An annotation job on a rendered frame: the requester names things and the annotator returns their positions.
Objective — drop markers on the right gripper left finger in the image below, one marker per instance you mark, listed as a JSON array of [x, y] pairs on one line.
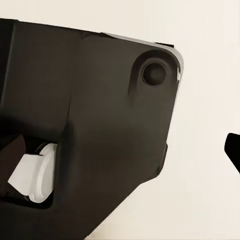
[[12, 149]]

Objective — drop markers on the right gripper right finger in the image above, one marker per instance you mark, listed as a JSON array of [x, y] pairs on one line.
[[232, 149]]

